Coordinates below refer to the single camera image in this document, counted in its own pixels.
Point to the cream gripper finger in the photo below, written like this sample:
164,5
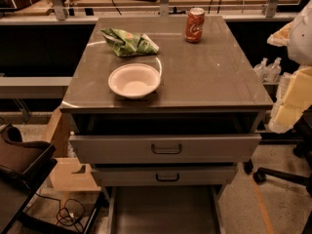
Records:
294,96
281,37

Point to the red coke can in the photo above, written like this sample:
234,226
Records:
194,25

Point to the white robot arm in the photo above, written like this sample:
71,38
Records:
300,46

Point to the grey drawer cabinet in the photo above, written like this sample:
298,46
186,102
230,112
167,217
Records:
207,88

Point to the bottom grey drawer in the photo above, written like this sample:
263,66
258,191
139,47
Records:
164,210

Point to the grey drawer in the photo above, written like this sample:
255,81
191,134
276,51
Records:
164,210
164,149
163,176

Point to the middle grey drawer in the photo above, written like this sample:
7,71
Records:
163,176

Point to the top grey drawer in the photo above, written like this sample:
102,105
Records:
164,149

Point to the white paper bowl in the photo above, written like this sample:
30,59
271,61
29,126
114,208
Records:
135,80

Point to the green chip bag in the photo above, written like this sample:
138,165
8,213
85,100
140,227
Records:
127,44

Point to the cardboard box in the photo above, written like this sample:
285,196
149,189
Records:
68,174

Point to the brown chair seat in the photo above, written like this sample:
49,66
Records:
22,161

